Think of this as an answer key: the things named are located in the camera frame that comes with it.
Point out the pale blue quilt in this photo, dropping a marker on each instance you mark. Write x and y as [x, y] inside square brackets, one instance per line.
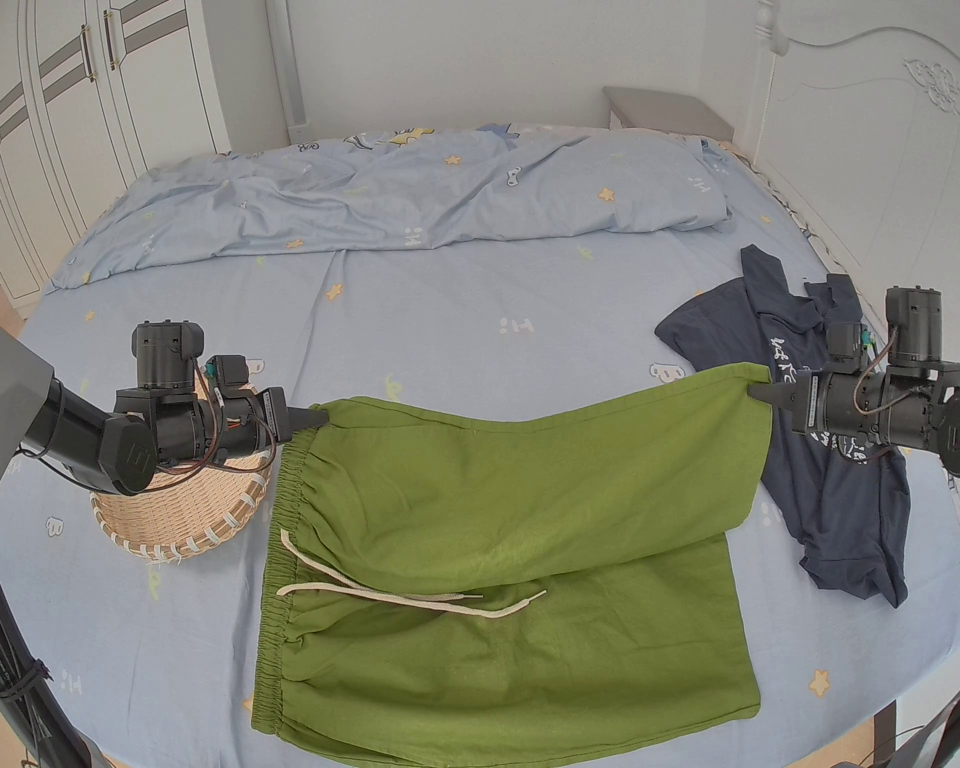
[375, 202]

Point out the grey bedside table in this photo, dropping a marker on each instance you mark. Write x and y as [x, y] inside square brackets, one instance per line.
[660, 109]

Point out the dark blue printed T-shirt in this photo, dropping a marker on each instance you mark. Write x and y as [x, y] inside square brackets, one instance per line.
[847, 525]

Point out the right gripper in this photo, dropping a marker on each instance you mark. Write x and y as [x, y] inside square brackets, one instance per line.
[811, 401]

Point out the bed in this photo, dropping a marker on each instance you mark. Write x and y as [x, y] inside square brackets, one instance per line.
[487, 315]

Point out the green shorts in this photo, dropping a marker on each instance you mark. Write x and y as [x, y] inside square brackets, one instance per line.
[525, 525]

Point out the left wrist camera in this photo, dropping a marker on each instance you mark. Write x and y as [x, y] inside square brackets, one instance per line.
[229, 375]

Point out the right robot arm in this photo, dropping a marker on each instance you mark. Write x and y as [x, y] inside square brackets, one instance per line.
[911, 322]

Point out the round woven basket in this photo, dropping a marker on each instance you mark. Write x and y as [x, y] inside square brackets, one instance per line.
[172, 517]

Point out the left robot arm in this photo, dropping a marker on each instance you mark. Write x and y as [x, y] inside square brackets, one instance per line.
[75, 435]

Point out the white wardrobe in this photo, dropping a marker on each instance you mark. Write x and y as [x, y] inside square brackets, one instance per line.
[75, 112]

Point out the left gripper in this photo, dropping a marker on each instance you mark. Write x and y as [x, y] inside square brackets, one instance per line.
[274, 416]

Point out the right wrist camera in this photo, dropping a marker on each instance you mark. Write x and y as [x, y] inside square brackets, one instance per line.
[844, 341]

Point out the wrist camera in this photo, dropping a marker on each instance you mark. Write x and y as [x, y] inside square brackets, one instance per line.
[844, 341]
[229, 375]

